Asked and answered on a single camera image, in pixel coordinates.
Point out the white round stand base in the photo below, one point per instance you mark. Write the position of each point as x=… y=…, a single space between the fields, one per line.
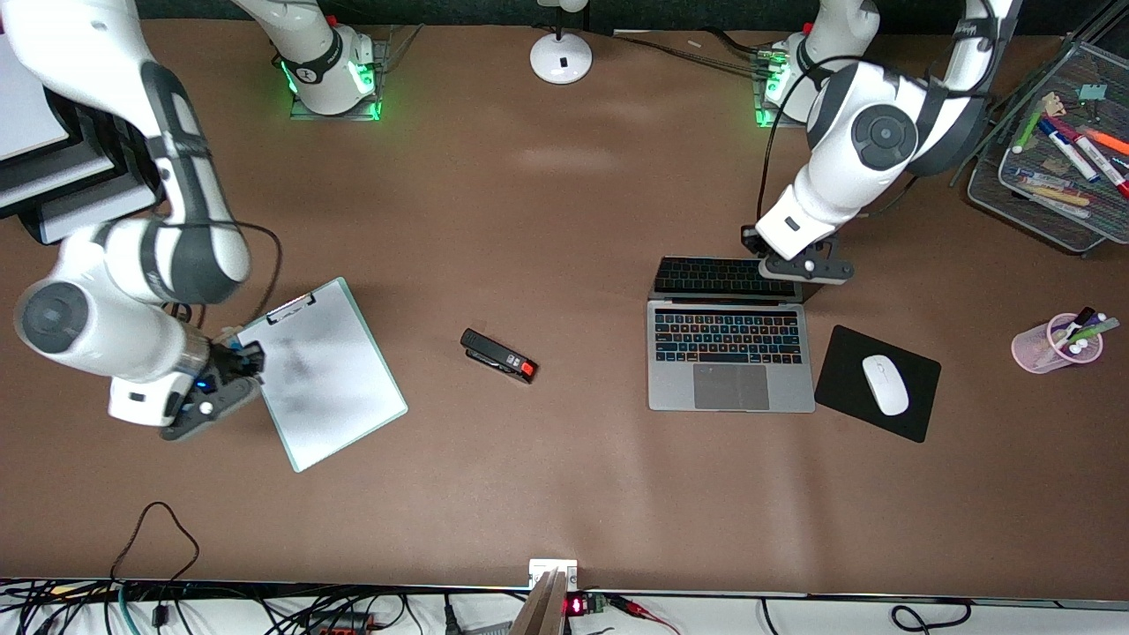
x=561 y=60

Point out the light green clipboard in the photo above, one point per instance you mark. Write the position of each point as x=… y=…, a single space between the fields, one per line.
x=397 y=407

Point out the silver laptop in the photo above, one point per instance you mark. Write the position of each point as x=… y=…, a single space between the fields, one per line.
x=732 y=353

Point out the white paper sheet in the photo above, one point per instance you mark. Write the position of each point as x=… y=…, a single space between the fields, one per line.
x=344 y=397

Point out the black stapler with red end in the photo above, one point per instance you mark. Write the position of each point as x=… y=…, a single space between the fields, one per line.
x=494 y=353

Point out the beige eraser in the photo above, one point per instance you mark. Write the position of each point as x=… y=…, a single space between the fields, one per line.
x=1053 y=104

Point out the teal binder clip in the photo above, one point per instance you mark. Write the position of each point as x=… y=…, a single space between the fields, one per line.
x=1092 y=92

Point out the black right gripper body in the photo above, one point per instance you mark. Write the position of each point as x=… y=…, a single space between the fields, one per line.
x=231 y=362

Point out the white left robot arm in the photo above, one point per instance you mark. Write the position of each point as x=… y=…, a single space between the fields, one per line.
x=882 y=137

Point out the white mounting bracket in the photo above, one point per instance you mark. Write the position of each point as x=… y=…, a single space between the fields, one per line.
x=542 y=569

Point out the green marker with white tip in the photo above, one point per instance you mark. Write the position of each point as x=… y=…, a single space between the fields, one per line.
x=1098 y=329

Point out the black stacked file tray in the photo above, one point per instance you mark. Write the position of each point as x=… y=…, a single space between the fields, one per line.
x=35 y=181

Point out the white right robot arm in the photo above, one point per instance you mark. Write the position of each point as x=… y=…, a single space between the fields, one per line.
x=123 y=331

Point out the pink translucent pen cup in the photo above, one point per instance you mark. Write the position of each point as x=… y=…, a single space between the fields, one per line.
x=1032 y=348

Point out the grey camera stand post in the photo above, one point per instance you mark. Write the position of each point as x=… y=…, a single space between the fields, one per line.
x=542 y=608

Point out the white computer mouse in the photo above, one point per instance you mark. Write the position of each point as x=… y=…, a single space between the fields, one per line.
x=885 y=385

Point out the white marker with red cap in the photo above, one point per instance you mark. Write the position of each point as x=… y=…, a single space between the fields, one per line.
x=1102 y=168

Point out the black mesh desk organizer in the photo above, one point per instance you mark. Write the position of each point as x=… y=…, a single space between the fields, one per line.
x=1058 y=225

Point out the black purple marker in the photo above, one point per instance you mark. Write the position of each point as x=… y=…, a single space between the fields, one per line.
x=1078 y=319

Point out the black mouse pad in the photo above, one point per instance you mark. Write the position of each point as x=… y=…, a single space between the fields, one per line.
x=847 y=379

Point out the circuit board with red display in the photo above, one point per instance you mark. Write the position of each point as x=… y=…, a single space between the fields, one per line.
x=584 y=605

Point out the white marker with blue cap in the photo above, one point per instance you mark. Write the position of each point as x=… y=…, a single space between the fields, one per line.
x=1069 y=152

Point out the orange highlighter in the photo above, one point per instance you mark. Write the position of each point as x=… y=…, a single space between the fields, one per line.
x=1107 y=141

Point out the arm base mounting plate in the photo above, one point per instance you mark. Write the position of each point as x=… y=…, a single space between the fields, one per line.
x=304 y=115
x=767 y=119

